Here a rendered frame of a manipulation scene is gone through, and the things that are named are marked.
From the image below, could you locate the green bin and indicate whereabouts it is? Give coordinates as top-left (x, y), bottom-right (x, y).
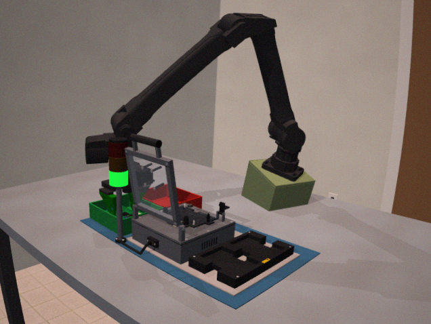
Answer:
top-left (89, 193), bottom-right (147, 236)

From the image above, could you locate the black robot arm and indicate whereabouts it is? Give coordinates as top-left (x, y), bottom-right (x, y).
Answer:
top-left (85, 13), bottom-right (306, 182)

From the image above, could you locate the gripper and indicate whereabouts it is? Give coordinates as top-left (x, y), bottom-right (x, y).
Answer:
top-left (99, 180), bottom-right (134, 216)

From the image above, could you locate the red bin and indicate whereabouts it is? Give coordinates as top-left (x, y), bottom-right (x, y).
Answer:
top-left (176, 187), bottom-right (202, 209)

